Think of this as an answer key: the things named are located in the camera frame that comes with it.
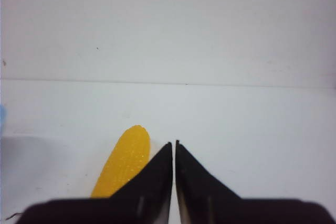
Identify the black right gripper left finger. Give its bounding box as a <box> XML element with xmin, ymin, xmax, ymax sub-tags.
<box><xmin>17</xmin><ymin>143</ymin><xmax>173</xmax><ymax>223</ymax></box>

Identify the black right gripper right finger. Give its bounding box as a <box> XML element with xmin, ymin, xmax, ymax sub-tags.
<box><xmin>175</xmin><ymin>141</ymin><xmax>335</xmax><ymax>223</ymax></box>

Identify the yellow corn cob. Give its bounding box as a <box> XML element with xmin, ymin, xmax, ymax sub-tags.
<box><xmin>91</xmin><ymin>125</ymin><xmax>151</xmax><ymax>198</ymax></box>

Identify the light blue round plate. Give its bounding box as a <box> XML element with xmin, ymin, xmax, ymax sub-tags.
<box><xmin>1</xmin><ymin>104</ymin><xmax>6</xmax><ymax>126</ymax></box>

